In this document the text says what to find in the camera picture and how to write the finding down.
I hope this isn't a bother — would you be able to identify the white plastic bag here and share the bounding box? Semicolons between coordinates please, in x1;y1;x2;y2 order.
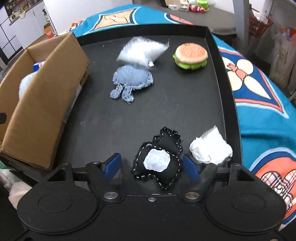
189;126;233;165

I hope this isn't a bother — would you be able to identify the light blue fluffy plush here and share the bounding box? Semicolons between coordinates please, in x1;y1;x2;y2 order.
18;72;37;99

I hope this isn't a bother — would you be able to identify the black stitched plush toy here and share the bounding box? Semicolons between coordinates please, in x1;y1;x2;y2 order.
132;127;183;189

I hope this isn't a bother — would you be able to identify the blue tissue pack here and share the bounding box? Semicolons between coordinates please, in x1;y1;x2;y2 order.
33;61;45;72

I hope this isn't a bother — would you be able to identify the blue denim jellyfish patch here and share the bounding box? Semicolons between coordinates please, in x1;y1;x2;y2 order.
110;65;154;103

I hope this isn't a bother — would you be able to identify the burger plush toy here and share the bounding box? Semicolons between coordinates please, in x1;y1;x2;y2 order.
173;43;208;70

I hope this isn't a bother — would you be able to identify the clear bag white filling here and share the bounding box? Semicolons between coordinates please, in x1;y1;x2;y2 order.
117;37;170;68

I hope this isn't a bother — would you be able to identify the brown cardboard box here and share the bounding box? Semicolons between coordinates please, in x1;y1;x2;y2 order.
1;33;89;170

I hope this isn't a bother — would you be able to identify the white fleece cloth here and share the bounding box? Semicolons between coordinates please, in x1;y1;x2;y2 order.
0;169;32;209

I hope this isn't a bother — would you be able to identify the white kitchen cabinet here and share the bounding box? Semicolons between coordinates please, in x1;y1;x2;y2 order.
1;1;49;63

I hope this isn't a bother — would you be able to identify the blue patterned blanket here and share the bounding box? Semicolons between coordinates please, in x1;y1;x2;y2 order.
70;4;295;230

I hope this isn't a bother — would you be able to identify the orange carton on floor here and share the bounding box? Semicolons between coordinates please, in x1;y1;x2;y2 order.
44;23;55;39

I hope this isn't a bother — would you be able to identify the black shallow tray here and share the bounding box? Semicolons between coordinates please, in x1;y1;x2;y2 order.
9;22;243;193

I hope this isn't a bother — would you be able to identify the red basket under desk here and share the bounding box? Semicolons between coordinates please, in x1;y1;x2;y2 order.
249;16;273;38

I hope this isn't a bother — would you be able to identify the grey bench cushion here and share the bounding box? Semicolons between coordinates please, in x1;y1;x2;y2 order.
132;1;236;36

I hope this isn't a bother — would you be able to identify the green lidded cup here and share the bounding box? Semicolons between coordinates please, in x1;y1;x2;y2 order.
197;0;209;12

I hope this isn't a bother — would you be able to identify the grey desk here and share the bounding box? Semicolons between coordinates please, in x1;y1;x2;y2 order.
233;1;295;62

